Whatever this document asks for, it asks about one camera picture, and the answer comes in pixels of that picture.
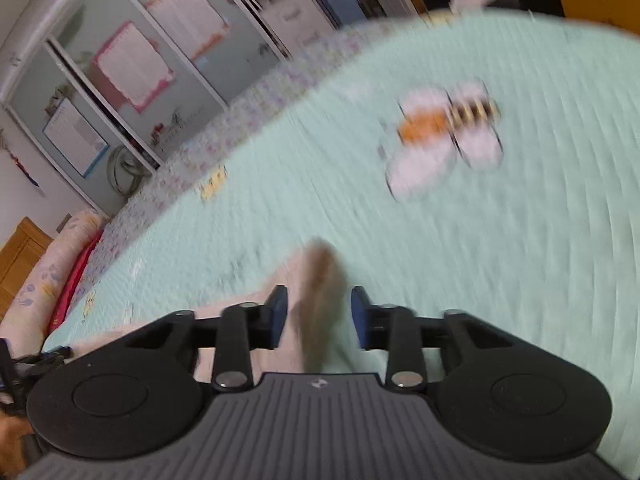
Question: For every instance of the orange bordered poster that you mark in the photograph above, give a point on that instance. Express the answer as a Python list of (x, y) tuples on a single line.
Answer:
[(187, 15)]

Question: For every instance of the floral pink pillow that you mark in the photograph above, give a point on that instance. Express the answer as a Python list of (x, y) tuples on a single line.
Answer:
[(45, 280)]

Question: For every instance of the wooden headboard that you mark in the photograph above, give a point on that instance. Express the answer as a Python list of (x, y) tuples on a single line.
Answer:
[(22, 255)]

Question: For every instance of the mint quilted bee bedspread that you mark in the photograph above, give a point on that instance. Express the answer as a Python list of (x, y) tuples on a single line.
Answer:
[(500, 260)]

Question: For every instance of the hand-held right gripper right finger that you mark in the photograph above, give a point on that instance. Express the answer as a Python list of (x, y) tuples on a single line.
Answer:
[(359, 320)]

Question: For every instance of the person's left hand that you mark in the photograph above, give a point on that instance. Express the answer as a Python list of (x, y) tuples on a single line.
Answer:
[(12, 445)]

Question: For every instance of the pink printed pants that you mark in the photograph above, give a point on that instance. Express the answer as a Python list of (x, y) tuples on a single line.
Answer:
[(315, 310)]

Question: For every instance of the sliding door wardrobe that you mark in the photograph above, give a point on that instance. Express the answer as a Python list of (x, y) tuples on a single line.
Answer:
[(100, 35)]

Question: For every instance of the white drawer cabinet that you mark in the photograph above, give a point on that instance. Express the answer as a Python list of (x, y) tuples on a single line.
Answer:
[(300, 15)]

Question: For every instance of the blue bordered poster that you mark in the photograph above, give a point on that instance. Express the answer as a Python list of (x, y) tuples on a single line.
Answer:
[(75, 135)]

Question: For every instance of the red tassel wall ornament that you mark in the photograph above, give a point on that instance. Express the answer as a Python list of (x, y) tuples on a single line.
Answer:
[(22, 167)]

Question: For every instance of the red cloth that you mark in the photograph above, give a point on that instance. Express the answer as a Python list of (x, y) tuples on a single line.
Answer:
[(75, 280)]

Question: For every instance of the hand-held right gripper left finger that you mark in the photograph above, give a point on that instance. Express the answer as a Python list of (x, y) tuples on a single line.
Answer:
[(279, 317)]

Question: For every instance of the pink bordered poster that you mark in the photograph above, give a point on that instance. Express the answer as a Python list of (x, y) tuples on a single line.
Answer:
[(132, 67)]

